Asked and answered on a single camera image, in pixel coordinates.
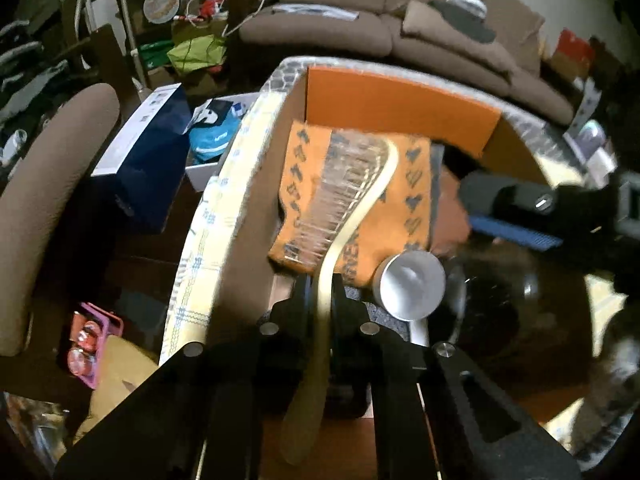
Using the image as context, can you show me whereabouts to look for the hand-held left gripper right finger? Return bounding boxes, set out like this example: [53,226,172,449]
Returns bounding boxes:
[329,281,584,480]

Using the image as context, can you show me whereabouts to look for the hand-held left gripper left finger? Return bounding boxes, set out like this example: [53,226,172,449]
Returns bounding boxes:
[54,278,317,480]

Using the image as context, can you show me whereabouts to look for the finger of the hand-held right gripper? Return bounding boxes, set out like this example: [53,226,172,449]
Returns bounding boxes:
[458,170,621,272]

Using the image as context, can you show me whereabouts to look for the cream hairbrush with clear bristles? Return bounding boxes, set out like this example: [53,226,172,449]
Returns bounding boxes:
[279,132,402,466]

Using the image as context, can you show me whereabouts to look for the orange cardboard box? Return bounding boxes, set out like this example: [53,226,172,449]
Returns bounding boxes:
[235,65,596,426]

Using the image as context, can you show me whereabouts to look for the desktop with yellow checked cloth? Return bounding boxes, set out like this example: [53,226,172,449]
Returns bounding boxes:
[159,55,640,471]

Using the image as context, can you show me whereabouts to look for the silver round tin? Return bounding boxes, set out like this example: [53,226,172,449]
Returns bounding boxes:
[371,252,446,321]
[446,0,489,19]

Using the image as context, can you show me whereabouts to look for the black glossy round object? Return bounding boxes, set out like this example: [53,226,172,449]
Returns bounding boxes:
[429,240,592,403]

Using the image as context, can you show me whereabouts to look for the orange patterned cloth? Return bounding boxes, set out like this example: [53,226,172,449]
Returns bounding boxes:
[267,121,442,289]

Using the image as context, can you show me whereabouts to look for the white open carton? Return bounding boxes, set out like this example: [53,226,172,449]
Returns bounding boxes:
[185,92,262,194]

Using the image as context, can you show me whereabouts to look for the red box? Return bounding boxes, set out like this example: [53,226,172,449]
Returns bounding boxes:
[556,29,597,69]

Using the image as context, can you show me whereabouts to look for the blue plastic bag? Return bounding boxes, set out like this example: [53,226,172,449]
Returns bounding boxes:
[188,101,247,164]

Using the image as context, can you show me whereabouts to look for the plain cardboard box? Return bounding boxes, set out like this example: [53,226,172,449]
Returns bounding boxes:
[75,334,162,441]

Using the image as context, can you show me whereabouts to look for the brown sofa cushion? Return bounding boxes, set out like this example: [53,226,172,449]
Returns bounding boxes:
[400,0,517,77]

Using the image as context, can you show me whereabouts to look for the dark blue carton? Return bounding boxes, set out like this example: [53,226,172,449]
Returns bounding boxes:
[91,84,194,234]

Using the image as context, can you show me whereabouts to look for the black flat pad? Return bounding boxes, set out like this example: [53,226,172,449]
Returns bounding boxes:
[429,0,497,44]

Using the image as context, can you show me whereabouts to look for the pink bottle holder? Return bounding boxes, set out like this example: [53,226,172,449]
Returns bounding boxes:
[67,302,124,389]

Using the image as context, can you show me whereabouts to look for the brown sofa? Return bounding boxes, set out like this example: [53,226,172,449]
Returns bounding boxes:
[239,0,577,127]

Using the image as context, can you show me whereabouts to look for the green bag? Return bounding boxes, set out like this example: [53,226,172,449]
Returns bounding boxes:
[166,35,229,75]

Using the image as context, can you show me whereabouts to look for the brown upholstered chair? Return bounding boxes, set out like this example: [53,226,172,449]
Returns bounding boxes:
[0,82,122,357]

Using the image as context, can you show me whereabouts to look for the papers in clear sleeve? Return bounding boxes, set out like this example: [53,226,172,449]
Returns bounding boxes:
[272,3,361,23]

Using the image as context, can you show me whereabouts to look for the white metal clothes rack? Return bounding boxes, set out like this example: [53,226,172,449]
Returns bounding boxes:
[80,0,152,97]

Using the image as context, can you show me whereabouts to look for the round printed disc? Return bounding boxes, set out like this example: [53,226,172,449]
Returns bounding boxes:
[143,0,181,24]

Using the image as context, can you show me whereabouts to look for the white cable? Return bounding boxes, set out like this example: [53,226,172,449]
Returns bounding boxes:
[187,0,277,37]

